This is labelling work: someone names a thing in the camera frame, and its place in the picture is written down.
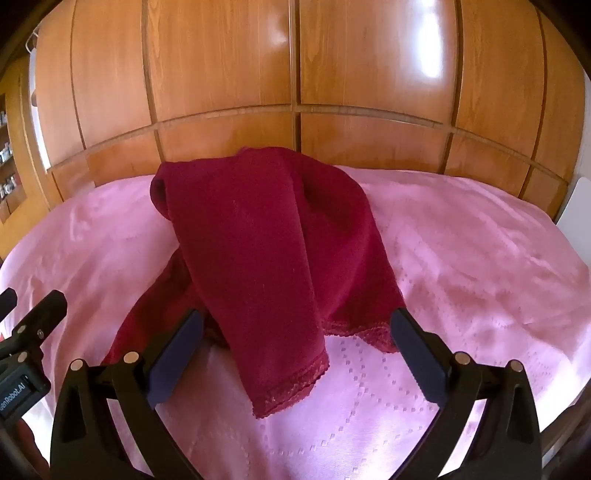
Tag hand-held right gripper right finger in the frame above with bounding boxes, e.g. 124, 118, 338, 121
390, 307, 542, 480

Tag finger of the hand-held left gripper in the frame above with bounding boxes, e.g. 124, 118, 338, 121
0, 288, 18, 320
11, 289, 68, 344

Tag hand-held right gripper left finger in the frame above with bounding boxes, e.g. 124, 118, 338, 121
50, 308, 206, 480

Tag dark red lace-trimmed garment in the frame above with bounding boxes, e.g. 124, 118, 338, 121
99, 145, 407, 420

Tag pink bedspread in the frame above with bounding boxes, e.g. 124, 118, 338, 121
0, 164, 588, 480

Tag wooden display cabinet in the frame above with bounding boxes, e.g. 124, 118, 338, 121
0, 90, 29, 224

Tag white board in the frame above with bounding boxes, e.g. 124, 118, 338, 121
555, 176, 591, 232

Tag wooden wardrobe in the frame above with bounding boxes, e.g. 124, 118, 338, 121
18, 0, 583, 223

